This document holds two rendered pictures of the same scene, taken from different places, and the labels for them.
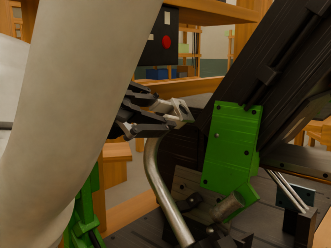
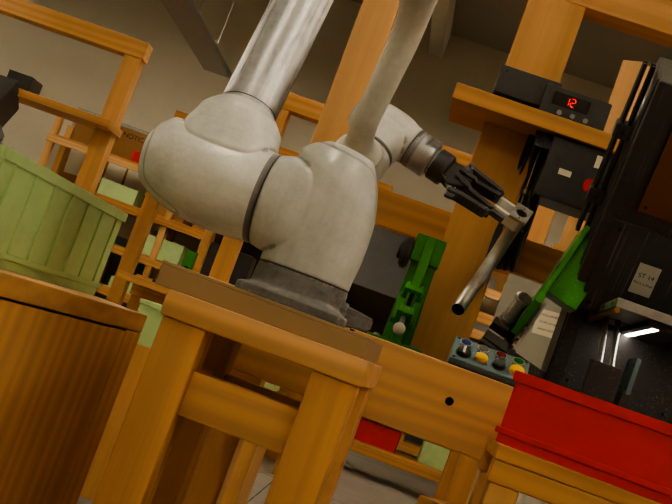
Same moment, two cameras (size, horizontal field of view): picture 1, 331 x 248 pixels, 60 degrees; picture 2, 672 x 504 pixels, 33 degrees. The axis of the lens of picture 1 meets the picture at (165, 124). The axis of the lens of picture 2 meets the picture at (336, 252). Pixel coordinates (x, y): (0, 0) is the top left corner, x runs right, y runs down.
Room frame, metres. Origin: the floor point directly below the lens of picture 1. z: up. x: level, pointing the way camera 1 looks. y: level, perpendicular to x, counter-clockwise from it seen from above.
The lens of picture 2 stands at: (-1.15, -1.86, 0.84)
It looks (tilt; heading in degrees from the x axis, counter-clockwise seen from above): 5 degrees up; 55
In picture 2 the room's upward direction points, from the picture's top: 20 degrees clockwise
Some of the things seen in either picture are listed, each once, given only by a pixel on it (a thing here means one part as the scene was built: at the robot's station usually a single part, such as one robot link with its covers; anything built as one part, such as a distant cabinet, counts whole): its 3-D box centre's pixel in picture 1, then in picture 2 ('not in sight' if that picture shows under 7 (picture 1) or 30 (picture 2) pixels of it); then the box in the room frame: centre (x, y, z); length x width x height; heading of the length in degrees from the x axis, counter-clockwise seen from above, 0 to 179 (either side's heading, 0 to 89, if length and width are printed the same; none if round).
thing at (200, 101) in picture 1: (205, 149); (621, 352); (0.91, -0.13, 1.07); 0.30 x 0.18 x 0.34; 139
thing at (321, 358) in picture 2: not in sight; (279, 342); (-0.10, -0.32, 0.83); 0.32 x 0.32 x 0.04; 47
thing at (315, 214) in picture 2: not in sight; (321, 210); (-0.11, -0.32, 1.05); 0.18 x 0.16 x 0.22; 138
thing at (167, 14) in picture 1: (142, 36); (575, 180); (0.79, 0.06, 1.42); 0.17 x 0.12 x 0.15; 139
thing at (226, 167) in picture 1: (236, 145); (571, 275); (0.64, -0.17, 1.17); 0.13 x 0.12 x 0.20; 139
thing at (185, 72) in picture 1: (162, 66); not in sight; (6.76, 0.07, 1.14); 2.45 x 0.55 x 2.28; 140
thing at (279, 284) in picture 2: not in sight; (308, 297); (-0.09, -0.33, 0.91); 0.22 x 0.18 x 0.06; 143
